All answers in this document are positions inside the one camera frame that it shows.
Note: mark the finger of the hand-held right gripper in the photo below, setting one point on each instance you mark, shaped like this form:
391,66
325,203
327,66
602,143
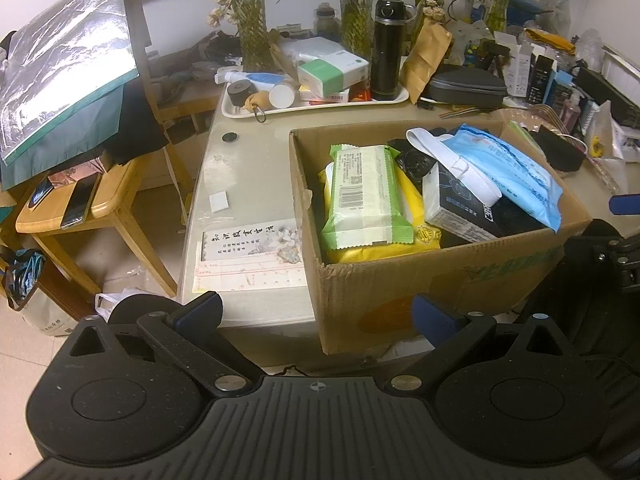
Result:
622,262
627,204

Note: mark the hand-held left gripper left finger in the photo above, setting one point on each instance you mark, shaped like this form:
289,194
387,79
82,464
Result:
197,312

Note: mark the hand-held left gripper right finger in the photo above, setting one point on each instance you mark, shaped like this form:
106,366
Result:
435,320

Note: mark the cardboard box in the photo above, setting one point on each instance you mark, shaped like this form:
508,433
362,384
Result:
400,290

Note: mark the yellow wet wipes pack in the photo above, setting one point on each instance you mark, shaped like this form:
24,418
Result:
415,220

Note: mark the black and white packet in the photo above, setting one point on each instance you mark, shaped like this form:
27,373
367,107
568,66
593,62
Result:
460,210

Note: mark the blue face mask packet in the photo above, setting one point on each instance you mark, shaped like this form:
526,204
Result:
510,170

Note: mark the black trash bag roll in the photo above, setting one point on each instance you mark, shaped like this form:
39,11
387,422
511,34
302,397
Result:
415,165

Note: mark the white elastic band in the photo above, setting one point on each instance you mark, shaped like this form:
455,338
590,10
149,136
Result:
450,160

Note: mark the printed paper sheet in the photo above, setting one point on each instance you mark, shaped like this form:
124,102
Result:
245,260

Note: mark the white plastic bag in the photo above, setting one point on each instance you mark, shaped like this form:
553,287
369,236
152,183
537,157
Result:
110,305

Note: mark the pink bottle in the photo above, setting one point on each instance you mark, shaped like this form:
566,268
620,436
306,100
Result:
571,110

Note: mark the small white paper note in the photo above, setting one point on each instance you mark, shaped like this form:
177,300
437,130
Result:
219,202

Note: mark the white plastic tub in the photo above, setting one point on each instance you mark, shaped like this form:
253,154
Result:
622,67

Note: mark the wooden chair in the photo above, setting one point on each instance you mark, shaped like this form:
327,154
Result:
115,195

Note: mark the black carton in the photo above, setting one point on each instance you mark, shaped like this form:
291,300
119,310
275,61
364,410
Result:
542,77

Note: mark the smartphone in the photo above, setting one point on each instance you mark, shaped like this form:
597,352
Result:
80,202

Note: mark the paper carrier bag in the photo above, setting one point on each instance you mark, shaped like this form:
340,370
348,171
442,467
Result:
35,305

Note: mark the black round desk cap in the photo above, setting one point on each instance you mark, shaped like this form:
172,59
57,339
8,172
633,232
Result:
230,137

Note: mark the yellow bag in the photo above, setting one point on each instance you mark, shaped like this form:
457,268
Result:
550,40

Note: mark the copper coloured sheet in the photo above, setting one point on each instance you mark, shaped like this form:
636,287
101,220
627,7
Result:
75,172

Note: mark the small black tripod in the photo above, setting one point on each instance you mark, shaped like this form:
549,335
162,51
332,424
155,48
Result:
495,57

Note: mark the black cloth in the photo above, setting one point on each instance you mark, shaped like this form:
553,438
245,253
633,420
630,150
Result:
135,125

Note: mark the grey zip case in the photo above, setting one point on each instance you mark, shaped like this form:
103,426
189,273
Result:
465,87

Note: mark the white tray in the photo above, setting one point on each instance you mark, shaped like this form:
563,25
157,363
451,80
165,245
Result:
235,110

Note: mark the dark green paper bag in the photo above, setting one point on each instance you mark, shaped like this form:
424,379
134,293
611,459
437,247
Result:
65,150

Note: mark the clear plastic bag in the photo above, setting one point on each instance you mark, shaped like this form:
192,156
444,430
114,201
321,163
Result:
555,5

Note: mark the colourful printed packet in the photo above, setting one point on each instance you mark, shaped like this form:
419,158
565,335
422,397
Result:
471,52

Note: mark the wooden side desk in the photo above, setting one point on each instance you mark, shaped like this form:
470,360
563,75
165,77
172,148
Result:
185,95

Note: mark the tan pouch with carabiner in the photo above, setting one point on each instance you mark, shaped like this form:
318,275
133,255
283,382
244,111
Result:
257,102

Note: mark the black round jar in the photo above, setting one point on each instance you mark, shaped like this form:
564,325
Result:
241,92

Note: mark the white cylinder jar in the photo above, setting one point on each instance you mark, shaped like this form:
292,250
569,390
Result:
282,96

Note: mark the orange packet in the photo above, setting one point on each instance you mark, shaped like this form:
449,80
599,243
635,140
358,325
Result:
360,95

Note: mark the white spray bottle blue label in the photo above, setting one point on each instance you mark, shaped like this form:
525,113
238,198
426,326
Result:
260,78

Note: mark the brown paper bag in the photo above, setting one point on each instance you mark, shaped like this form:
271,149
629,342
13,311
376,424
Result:
422,65

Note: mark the red and white carton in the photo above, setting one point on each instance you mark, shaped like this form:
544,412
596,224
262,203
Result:
325,95

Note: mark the green and white carton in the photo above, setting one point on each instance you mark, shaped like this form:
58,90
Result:
330,72

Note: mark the black thermos bottle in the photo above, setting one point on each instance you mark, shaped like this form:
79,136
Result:
387,55

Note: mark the dried flower sprig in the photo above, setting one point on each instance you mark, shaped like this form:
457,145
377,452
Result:
433,10
222,7

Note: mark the silver foil bag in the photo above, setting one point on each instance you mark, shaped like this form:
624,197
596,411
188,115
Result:
65,70

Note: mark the white plastic package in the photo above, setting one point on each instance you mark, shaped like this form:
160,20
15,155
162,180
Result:
310,50

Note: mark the grey sports bottle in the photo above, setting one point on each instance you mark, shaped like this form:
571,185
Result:
326,20

